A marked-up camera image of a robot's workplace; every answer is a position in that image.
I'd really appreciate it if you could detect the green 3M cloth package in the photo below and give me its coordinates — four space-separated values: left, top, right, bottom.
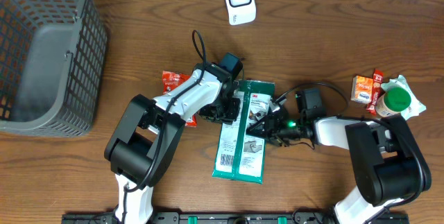
212 80 275 184

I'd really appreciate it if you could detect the red snack bag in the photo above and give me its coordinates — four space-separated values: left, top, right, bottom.
162 71 197 127

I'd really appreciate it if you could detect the small orange white box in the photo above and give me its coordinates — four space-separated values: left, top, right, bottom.
350 76 373 104

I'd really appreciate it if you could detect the orange stick sachet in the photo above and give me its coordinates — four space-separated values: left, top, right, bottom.
366 69 384 115

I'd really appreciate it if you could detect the green lid jar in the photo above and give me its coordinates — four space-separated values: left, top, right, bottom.
375 87 411 117

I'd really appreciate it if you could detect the white teal wipes packet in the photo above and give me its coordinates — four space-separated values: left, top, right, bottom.
382 75 427 120

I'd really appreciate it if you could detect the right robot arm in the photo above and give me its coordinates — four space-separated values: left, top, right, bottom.
246 88 432 223

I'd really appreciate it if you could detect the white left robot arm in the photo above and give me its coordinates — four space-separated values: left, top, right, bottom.
104 53 243 223

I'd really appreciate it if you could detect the white barcode scanner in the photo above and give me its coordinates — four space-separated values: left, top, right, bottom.
225 0 257 26

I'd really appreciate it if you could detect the grey plastic mesh basket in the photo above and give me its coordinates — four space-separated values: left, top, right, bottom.
1 0 108 137

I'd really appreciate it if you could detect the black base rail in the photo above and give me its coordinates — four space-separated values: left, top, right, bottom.
61 211 410 224

